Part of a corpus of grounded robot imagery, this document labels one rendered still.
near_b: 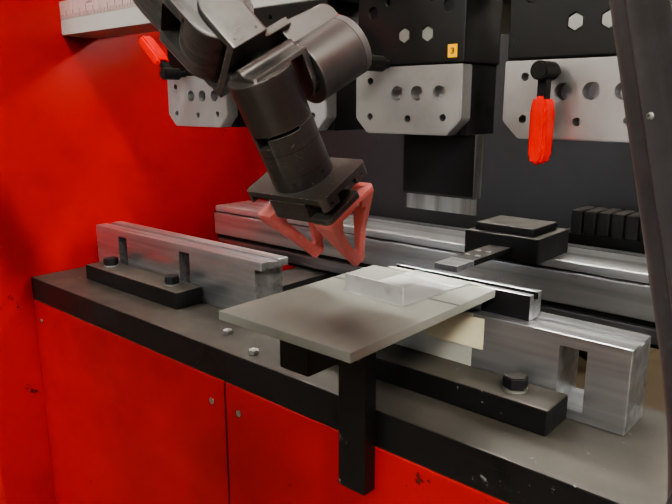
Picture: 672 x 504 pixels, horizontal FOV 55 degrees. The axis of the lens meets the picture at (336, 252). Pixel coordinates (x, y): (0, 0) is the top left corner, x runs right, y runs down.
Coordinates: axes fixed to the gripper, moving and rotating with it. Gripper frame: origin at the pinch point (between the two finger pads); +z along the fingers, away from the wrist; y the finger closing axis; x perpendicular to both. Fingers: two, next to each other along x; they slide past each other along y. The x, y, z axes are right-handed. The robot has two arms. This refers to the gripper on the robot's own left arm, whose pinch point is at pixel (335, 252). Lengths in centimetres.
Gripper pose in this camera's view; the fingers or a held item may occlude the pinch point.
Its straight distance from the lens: 64.6
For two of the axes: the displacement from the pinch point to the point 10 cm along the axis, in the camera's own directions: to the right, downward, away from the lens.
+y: -7.4, -1.5, 6.6
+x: -5.9, 6.2, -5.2
